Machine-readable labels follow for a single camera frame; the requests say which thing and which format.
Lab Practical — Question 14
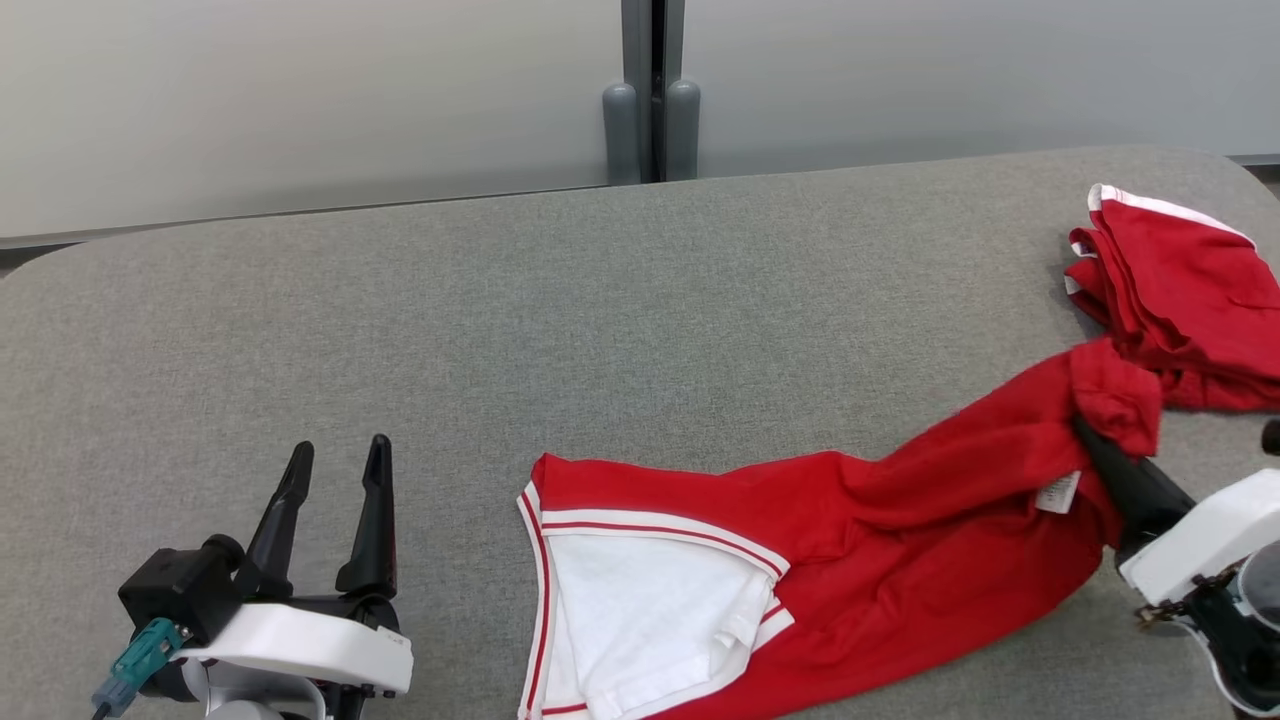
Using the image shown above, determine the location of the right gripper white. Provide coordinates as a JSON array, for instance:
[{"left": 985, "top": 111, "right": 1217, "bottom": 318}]
[{"left": 1072, "top": 415, "right": 1280, "bottom": 607}]

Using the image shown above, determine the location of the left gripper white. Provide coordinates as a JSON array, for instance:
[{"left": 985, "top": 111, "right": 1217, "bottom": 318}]
[{"left": 178, "top": 433, "right": 414, "bottom": 720}]

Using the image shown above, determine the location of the red garment with white panel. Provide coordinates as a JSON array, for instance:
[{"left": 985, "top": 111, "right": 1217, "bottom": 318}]
[{"left": 517, "top": 338, "right": 1166, "bottom": 720}]

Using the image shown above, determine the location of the left camera teal connector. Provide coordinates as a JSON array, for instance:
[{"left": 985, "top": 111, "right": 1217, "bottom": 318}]
[{"left": 92, "top": 618, "right": 186, "bottom": 716}]

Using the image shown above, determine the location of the grey partition post with feet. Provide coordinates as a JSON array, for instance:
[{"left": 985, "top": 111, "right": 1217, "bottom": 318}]
[{"left": 600, "top": 0, "right": 701, "bottom": 187}]

